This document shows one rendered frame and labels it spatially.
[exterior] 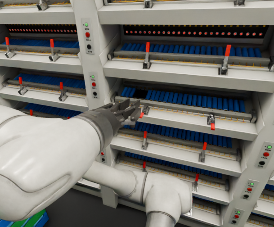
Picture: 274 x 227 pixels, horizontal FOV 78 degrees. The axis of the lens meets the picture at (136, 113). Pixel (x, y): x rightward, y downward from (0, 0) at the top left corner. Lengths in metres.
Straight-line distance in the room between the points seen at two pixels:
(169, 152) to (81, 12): 0.68
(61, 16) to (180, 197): 0.83
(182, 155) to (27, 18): 0.89
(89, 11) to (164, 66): 0.33
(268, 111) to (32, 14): 0.95
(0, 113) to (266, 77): 0.69
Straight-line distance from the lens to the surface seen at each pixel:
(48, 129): 0.27
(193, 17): 0.62
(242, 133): 0.74
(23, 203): 0.24
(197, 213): 1.13
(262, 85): 0.68
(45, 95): 1.02
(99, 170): 0.54
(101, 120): 0.34
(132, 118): 0.41
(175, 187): 0.74
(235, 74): 0.66
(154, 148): 0.84
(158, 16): 0.63
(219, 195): 0.99
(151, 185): 0.74
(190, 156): 0.83
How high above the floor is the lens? 1.09
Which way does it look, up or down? 28 degrees down
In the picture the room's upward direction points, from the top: straight up
